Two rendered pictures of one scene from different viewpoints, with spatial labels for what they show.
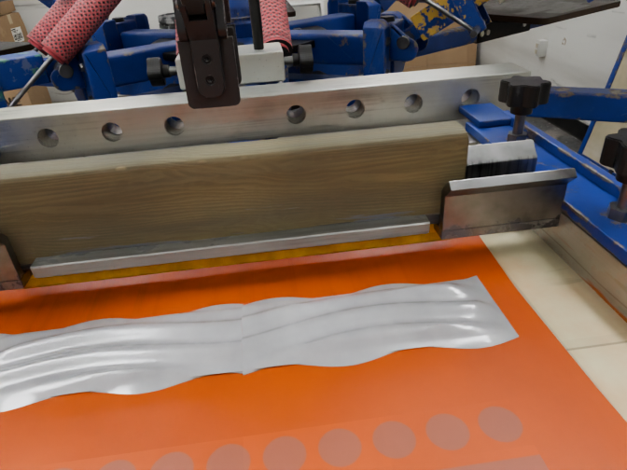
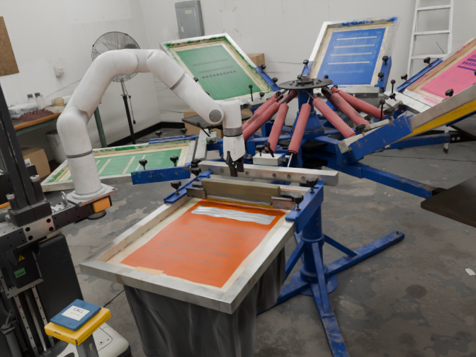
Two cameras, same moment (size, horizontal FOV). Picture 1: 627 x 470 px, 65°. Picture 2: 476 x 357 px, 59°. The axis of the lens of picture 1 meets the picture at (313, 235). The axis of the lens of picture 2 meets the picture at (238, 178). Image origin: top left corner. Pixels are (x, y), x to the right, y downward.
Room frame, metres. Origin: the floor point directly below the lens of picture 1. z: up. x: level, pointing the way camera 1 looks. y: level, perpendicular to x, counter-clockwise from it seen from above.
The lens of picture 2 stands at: (-0.97, -0.87, 1.71)
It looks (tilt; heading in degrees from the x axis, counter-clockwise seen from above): 22 degrees down; 35
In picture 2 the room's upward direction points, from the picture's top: 6 degrees counter-clockwise
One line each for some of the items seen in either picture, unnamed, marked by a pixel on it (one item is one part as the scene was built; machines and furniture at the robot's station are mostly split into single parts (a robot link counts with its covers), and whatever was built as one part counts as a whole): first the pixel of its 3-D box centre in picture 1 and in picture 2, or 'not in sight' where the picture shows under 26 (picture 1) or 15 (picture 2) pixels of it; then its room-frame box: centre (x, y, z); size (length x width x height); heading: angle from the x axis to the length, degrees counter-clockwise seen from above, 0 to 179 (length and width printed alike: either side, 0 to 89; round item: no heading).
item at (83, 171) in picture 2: not in sight; (82, 172); (-0.08, 0.47, 1.21); 0.16 x 0.13 x 0.15; 80
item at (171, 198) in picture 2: not in sight; (188, 192); (0.34, 0.34, 0.98); 0.30 x 0.05 x 0.07; 5
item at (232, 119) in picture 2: not in sight; (220, 113); (0.32, 0.09, 1.35); 0.15 x 0.10 x 0.11; 137
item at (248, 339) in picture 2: not in sight; (262, 297); (0.09, -0.17, 0.74); 0.46 x 0.04 x 0.42; 5
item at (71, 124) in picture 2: not in sight; (74, 132); (-0.08, 0.46, 1.37); 0.13 x 0.10 x 0.16; 47
